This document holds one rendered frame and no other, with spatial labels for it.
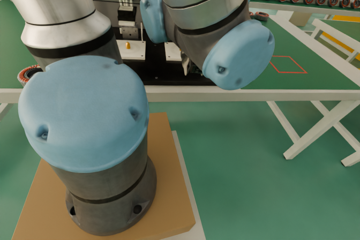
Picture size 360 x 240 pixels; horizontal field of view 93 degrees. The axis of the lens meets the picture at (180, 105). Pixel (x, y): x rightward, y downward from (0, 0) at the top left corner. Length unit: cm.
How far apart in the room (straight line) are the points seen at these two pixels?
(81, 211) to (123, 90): 19
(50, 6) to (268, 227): 135
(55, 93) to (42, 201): 24
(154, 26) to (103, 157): 19
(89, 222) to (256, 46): 31
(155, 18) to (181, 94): 41
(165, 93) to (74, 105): 49
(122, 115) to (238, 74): 12
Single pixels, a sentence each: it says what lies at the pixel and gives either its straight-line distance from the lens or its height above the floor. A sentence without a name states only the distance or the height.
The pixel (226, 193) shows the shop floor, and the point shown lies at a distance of 130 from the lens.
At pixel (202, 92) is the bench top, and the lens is 66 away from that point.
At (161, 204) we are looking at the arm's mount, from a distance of 35.
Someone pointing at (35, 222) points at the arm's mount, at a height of 83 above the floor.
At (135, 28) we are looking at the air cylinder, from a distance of 92.
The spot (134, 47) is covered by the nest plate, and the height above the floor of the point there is 78.
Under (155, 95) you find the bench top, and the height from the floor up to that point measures 74.
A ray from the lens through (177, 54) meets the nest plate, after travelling 80.
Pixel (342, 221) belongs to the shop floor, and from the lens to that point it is 166.
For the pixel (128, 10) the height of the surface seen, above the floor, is 92.
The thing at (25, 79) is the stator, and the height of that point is 79.
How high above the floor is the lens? 117
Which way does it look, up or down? 45 degrees down
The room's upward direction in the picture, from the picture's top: 9 degrees clockwise
